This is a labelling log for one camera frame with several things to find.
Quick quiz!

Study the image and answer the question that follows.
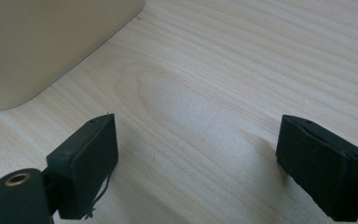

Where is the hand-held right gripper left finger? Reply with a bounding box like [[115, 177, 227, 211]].
[[46, 113, 119, 220]]

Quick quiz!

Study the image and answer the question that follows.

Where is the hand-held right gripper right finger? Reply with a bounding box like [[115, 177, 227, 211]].
[[275, 114, 358, 223]]

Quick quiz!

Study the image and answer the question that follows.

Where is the cream plastic trash bin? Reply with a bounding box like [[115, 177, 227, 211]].
[[0, 0, 146, 112]]

